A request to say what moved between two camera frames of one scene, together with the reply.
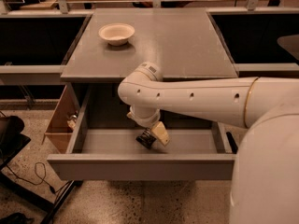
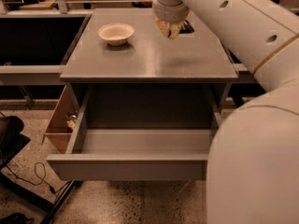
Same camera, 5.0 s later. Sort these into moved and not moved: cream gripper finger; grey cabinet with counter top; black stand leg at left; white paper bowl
Moved: cream gripper finger
Not moved: white paper bowl; black stand leg at left; grey cabinet with counter top
